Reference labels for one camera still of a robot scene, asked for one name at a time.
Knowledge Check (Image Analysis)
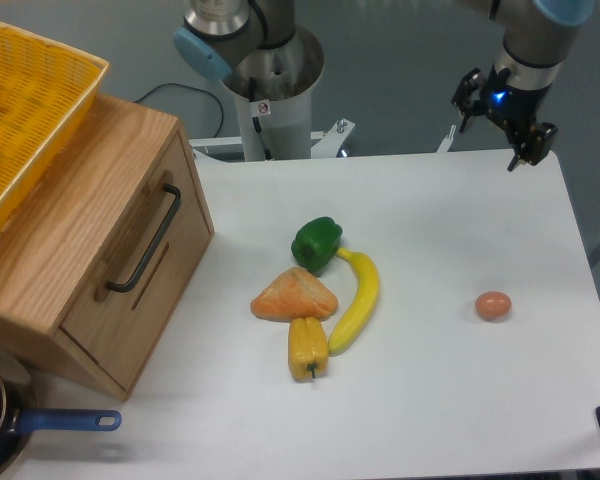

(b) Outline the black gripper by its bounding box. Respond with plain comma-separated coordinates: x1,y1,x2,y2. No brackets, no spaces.
451,67,558,172

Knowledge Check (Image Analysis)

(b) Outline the wooden top drawer black handle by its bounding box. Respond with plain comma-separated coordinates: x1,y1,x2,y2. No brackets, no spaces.
59,130,215,391

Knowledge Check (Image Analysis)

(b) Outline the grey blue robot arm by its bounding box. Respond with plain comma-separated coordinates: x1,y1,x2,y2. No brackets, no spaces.
173,1,594,171

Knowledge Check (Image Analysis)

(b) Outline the wooden drawer cabinet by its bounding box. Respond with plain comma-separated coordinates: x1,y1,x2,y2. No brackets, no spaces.
0,95,189,400

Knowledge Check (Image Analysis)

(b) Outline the brown egg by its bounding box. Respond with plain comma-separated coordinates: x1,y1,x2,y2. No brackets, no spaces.
474,291,512,321

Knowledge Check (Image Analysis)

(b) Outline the yellow banana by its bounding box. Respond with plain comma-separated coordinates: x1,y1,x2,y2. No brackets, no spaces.
328,247,380,356

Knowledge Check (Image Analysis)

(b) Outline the green bell pepper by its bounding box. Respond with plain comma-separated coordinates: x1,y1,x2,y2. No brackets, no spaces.
291,217,343,276

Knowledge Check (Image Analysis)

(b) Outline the yellow bell pepper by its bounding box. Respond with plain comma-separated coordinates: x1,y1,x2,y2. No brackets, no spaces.
288,317,330,382

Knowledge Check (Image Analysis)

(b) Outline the yellow plastic basket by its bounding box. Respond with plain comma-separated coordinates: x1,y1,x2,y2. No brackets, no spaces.
0,21,109,231

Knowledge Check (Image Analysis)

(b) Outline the white table bracket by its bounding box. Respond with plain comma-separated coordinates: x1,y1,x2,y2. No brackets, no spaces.
436,124,457,153

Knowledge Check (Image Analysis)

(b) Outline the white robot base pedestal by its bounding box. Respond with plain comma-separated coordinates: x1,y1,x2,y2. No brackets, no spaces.
224,26,324,161

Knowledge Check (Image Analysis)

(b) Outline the black cable on floor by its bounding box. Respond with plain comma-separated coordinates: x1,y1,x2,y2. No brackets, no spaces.
134,82,225,139

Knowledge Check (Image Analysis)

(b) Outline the blue handled dark pan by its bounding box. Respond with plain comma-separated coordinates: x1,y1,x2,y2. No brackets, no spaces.
0,354,122,474

